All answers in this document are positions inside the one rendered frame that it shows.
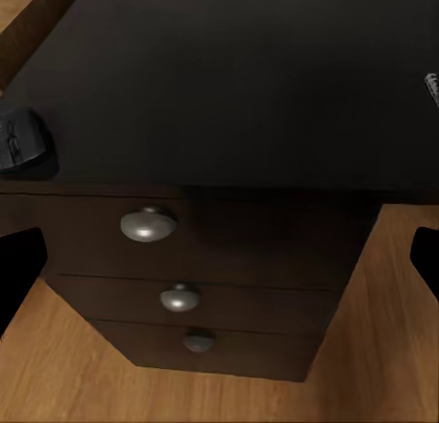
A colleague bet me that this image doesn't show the mouse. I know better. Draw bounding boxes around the mouse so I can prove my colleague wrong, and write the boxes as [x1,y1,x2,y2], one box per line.
[0,107,50,172]

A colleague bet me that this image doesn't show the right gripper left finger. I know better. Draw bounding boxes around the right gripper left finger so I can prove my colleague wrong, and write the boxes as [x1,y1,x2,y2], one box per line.
[0,227,48,338]

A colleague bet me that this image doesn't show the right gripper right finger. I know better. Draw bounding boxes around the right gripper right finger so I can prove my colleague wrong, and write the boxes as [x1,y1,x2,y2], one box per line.
[410,227,439,301]

